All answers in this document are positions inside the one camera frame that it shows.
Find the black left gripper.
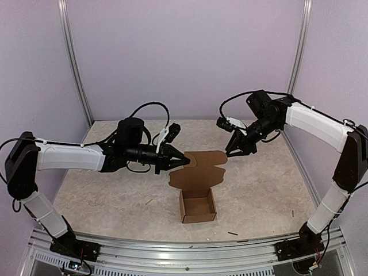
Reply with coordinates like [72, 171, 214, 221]
[126, 143, 190, 174]

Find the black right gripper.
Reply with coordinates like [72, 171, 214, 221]
[225, 114, 281, 157]

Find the brown cardboard box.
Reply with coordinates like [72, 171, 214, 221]
[168, 150, 228, 224]

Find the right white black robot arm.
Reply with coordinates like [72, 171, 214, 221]
[235, 90, 367, 271]

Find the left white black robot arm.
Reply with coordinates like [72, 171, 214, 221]
[2, 117, 190, 262]

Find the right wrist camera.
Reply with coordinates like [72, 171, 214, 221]
[216, 117, 247, 134]

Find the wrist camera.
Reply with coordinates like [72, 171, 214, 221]
[156, 123, 181, 154]
[216, 117, 247, 134]

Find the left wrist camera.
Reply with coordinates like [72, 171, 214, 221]
[156, 123, 181, 154]

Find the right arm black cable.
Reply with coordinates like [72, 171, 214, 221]
[218, 90, 294, 118]

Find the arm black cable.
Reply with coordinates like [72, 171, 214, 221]
[218, 90, 294, 118]
[97, 101, 171, 173]

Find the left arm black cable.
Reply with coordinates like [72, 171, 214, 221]
[97, 101, 171, 173]

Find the right aluminium corner post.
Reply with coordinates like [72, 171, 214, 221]
[282, 0, 313, 97]

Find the aluminium corner post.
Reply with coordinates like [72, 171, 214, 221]
[57, 0, 94, 127]
[282, 0, 313, 97]

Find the front aluminium frame rail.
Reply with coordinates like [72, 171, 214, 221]
[18, 228, 357, 275]

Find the left aluminium corner post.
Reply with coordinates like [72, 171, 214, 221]
[57, 0, 94, 127]

